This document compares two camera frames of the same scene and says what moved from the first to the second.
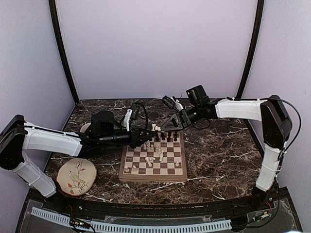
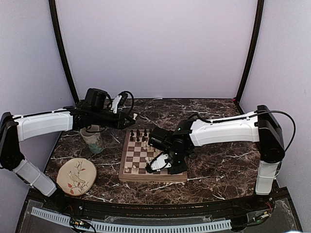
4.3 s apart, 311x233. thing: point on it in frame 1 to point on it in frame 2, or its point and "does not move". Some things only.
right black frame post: x=260 y=12 does not move
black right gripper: x=184 y=121 to x=182 y=168
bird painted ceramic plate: x=76 y=176 does not move
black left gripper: x=136 y=140 to x=119 y=124
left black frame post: x=53 y=6 does not move
